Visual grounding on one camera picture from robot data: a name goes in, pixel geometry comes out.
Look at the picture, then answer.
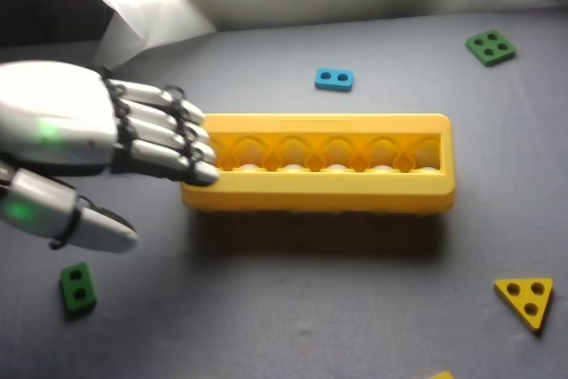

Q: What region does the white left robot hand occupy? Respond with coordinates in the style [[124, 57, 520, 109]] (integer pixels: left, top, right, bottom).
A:
[[0, 60, 219, 254]]

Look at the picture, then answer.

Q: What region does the green four-hole square block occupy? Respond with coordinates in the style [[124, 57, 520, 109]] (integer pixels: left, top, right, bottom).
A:
[[464, 29, 517, 68]]

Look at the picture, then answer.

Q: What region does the green two-hole block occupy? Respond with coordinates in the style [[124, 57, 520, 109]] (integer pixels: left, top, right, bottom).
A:
[[59, 262, 99, 320]]

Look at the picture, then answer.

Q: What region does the yellow plastic egg carton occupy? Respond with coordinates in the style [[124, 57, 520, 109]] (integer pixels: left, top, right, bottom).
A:
[[180, 113, 457, 216]]

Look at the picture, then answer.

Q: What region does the yellow three-hole triangle block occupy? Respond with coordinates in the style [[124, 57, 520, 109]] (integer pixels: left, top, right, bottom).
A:
[[493, 278, 555, 335]]

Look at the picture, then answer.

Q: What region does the grey table cloth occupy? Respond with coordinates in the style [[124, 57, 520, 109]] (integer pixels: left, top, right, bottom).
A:
[[0, 8, 568, 379]]

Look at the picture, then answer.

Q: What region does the blue two-hole block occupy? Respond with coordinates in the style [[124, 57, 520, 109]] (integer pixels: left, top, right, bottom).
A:
[[313, 67, 355, 92]]

